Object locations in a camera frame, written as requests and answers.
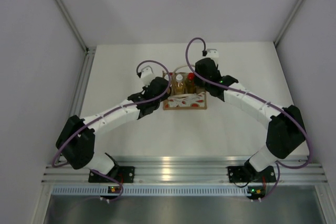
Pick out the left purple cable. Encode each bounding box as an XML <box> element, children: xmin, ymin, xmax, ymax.
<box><xmin>51</xmin><ymin>60</ymin><xmax>174</xmax><ymax>168</ymax></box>

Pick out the red cap yellow bottle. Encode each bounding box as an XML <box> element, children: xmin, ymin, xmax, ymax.
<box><xmin>185</xmin><ymin>72</ymin><xmax>196</xmax><ymax>94</ymax></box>

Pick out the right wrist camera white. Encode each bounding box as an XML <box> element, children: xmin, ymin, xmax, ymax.
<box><xmin>202</xmin><ymin>49</ymin><xmax>219</xmax><ymax>65</ymax></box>

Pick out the watermelon print canvas bag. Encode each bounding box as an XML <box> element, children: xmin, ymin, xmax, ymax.
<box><xmin>160</xmin><ymin>63</ymin><xmax>209</xmax><ymax>111</ymax></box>

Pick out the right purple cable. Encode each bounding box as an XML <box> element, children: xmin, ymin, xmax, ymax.
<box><xmin>185</xmin><ymin>37</ymin><xmax>312</xmax><ymax>169</ymax></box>

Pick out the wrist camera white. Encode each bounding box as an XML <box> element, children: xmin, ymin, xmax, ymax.
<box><xmin>202</xmin><ymin>49</ymin><xmax>219</xmax><ymax>65</ymax></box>
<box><xmin>137</xmin><ymin>66</ymin><xmax>156</xmax><ymax>86</ymax></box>

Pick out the aluminium mounting rail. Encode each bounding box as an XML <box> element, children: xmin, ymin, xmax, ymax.
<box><xmin>41</xmin><ymin>155</ymin><xmax>329</xmax><ymax>184</ymax></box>

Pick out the white slotted cable duct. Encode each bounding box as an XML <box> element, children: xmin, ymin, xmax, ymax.
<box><xmin>51</xmin><ymin>185</ymin><xmax>251</xmax><ymax>196</ymax></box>

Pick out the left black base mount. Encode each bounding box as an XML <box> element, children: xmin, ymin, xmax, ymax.
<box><xmin>88</xmin><ymin>166</ymin><xmax>135</xmax><ymax>184</ymax></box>

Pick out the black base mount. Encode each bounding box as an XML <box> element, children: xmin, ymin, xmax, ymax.
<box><xmin>227</xmin><ymin>166</ymin><xmax>277</xmax><ymax>184</ymax></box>
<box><xmin>88</xmin><ymin>166</ymin><xmax>135</xmax><ymax>184</ymax></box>

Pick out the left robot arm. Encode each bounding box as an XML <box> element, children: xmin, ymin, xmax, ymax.
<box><xmin>56</xmin><ymin>77</ymin><xmax>170</xmax><ymax>178</ymax></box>

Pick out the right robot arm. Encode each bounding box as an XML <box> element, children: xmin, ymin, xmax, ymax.
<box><xmin>195</xmin><ymin>57</ymin><xmax>306</xmax><ymax>180</ymax></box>

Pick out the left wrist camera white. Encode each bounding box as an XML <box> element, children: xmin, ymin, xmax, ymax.
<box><xmin>137</xmin><ymin>66</ymin><xmax>156</xmax><ymax>86</ymax></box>

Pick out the purple cable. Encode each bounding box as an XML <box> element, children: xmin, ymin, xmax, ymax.
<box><xmin>51</xmin><ymin>60</ymin><xmax>174</xmax><ymax>168</ymax></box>
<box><xmin>185</xmin><ymin>37</ymin><xmax>312</xmax><ymax>169</ymax></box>

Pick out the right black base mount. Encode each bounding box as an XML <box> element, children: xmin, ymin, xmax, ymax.
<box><xmin>227</xmin><ymin>166</ymin><xmax>277</xmax><ymax>184</ymax></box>

